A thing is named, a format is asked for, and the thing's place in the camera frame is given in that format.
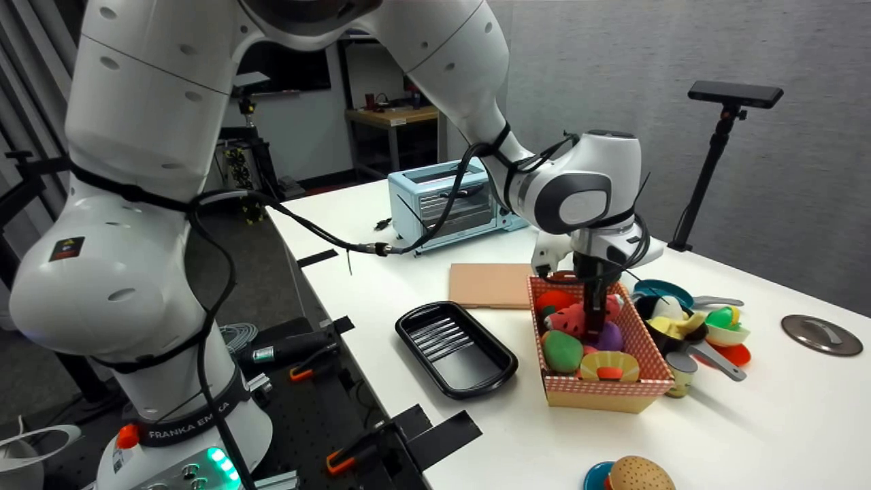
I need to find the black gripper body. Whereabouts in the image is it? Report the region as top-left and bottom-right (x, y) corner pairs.
(571, 252), (630, 299)

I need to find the purple eggplant plush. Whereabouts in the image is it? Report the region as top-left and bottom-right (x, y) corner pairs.
(596, 320), (627, 353)

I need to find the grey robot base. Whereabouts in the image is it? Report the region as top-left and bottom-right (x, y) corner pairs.
(91, 419), (275, 490)

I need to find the red checkered cardboard basket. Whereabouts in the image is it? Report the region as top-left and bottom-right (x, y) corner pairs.
(529, 270), (677, 417)

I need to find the watermelon slice plush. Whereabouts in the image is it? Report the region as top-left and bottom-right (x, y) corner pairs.
(545, 291), (630, 338)

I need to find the red tomato plush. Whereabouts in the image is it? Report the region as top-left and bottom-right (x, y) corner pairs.
(537, 286), (581, 316)

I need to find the green plush fruit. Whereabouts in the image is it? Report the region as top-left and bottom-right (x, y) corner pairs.
(543, 325), (589, 378)

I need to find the orange yellow plush toy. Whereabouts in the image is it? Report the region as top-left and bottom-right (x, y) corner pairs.
(581, 347), (642, 384)

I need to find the teal toy bowl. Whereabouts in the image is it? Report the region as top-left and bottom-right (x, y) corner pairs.
(631, 276), (701, 319)

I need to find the yellow toy banana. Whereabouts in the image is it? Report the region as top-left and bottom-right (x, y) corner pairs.
(646, 293), (709, 343)

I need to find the black toy pan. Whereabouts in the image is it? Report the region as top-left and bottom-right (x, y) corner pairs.
(648, 319), (717, 358)

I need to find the brown cardboard sheet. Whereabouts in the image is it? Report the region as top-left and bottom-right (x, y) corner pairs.
(446, 260), (540, 312)

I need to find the green yellow toy corn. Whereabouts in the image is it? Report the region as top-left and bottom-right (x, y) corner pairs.
(702, 305), (754, 350)

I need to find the grey toy spatula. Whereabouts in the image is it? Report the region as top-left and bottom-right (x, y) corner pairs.
(690, 340), (748, 384)

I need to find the black plastic tray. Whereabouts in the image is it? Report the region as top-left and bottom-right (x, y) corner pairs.
(392, 299), (520, 402)

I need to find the small teal toy plate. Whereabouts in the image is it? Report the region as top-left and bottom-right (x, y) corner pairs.
(581, 459), (622, 490)

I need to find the toy burger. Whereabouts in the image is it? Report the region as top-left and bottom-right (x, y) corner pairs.
(605, 453), (677, 490)

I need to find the light blue toy toaster oven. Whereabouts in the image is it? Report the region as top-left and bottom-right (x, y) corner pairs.
(388, 158), (529, 256)

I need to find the wide black tape strip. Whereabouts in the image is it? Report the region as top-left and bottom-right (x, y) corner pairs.
(403, 408), (486, 472)

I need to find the round metal table grommet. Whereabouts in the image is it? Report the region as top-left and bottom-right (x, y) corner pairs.
(778, 312), (867, 358)

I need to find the wooden desk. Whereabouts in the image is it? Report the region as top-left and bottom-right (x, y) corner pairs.
(350, 102), (446, 174)

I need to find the orange black clamp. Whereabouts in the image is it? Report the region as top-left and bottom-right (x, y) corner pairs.
(286, 338), (351, 385)
(325, 425), (403, 479)

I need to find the black tool with green band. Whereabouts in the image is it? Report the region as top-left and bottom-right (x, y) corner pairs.
(238, 325), (343, 370)

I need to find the black equipment stand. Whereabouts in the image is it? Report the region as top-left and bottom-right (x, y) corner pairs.
(215, 89), (283, 219)

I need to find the black monitor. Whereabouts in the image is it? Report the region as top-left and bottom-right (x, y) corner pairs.
(235, 42), (336, 97)

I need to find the grey toy utensil handle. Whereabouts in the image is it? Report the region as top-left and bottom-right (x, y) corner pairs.
(691, 293), (747, 312)

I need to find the black camera stand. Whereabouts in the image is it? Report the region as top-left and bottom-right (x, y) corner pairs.
(667, 99), (748, 252)

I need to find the black stereo camera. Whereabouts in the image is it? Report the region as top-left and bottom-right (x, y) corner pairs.
(686, 78), (786, 112)

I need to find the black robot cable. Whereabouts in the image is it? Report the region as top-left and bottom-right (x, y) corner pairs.
(186, 118), (582, 260)

